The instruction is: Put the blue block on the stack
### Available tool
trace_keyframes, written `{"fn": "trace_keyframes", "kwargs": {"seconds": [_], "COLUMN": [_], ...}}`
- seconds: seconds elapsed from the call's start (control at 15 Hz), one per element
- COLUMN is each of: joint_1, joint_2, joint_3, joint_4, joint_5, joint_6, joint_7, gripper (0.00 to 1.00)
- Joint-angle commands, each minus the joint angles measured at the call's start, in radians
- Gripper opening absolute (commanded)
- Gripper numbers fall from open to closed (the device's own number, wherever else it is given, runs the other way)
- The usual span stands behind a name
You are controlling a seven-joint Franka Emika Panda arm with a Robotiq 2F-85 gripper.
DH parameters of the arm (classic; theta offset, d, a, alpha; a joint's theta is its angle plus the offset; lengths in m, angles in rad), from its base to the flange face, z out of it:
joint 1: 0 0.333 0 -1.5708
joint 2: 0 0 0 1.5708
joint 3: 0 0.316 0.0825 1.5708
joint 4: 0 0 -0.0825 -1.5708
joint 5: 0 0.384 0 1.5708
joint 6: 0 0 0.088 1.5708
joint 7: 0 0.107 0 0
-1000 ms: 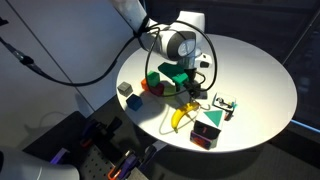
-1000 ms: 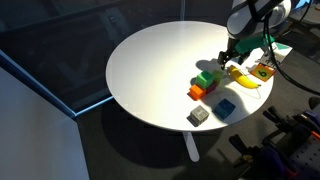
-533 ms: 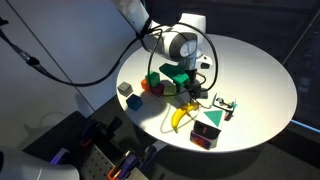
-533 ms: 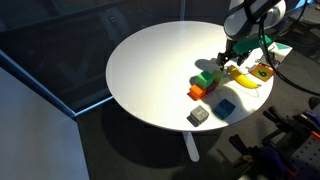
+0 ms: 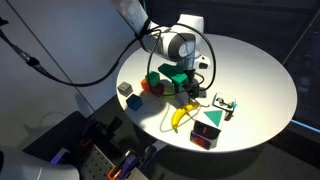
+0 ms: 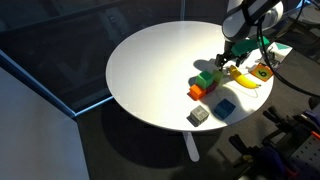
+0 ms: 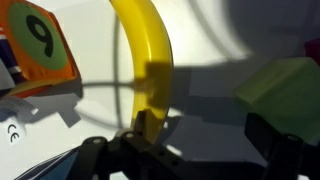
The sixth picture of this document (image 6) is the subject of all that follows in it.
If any lime yellow-green block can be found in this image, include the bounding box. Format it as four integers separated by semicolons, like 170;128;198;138
212;69;224;84

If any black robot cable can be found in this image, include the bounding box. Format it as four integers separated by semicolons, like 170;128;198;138
242;0;320;98

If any yellow banana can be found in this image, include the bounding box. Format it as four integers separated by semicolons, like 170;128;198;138
228;64;262;90

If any orange soft cube number six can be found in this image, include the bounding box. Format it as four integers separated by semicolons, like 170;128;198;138
250;63;274;83

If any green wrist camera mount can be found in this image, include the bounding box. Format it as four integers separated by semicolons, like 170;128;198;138
230;36;271;57

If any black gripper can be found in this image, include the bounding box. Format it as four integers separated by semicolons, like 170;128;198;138
215;39;247;71

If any orange block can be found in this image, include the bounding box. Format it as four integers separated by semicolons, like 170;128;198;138
188;83;208;101

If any grey block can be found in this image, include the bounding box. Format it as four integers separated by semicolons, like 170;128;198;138
189;104;210;127

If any perforated metal plate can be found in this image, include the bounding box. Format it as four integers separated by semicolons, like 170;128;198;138
286;134;320;180

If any green block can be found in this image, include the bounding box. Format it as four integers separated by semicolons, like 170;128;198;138
195;70;215;90

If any purple handled bar clamp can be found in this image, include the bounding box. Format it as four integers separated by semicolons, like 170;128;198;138
228;133;298;180

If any white table leg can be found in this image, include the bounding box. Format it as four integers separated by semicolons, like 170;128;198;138
182;130;200;163

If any black bar clamp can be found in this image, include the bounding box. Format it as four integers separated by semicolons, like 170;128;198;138
262;105;295;135

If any blue-grey metal frame rail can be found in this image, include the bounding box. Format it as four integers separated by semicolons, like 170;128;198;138
0;49;116;118

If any blue block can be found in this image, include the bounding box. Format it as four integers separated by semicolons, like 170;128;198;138
213;98;237;120

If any white soft cube teal triangle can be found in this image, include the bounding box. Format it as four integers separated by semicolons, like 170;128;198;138
266;41;293;68

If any magenta block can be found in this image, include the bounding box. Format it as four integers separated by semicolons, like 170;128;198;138
205;81;218;95

